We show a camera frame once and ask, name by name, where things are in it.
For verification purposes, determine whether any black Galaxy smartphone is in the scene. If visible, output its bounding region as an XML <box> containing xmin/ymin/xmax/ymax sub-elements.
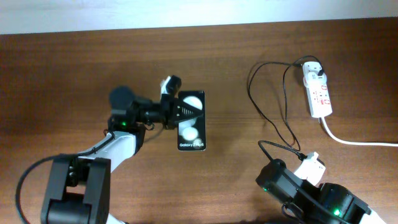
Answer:
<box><xmin>177</xmin><ymin>90</ymin><xmax>206</xmax><ymax>151</ymax></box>

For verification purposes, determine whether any white power strip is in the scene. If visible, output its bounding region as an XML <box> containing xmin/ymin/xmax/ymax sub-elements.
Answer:
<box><xmin>305</xmin><ymin>84</ymin><xmax>333</xmax><ymax>118</ymax></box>

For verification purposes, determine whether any black charger cable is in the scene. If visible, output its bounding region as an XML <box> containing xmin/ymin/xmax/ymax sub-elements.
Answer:
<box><xmin>246</xmin><ymin>55</ymin><xmax>325</xmax><ymax>152</ymax></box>

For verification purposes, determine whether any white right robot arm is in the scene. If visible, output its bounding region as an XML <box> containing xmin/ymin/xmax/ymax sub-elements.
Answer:
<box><xmin>256</xmin><ymin>159</ymin><xmax>385</xmax><ymax>224</ymax></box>

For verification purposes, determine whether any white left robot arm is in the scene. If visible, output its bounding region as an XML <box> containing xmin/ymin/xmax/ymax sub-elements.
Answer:
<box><xmin>40</xmin><ymin>86</ymin><xmax>206</xmax><ymax>223</ymax></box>

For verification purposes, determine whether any white charger adapter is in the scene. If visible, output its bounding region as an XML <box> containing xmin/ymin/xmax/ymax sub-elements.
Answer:
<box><xmin>302</xmin><ymin>62</ymin><xmax>327</xmax><ymax>88</ymax></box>

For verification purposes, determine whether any white power strip cord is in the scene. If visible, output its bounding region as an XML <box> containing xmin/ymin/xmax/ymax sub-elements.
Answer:
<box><xmin>319</xmin><ymin>116</ymin><xmax>398</xmax><ymax>147</ymax></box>

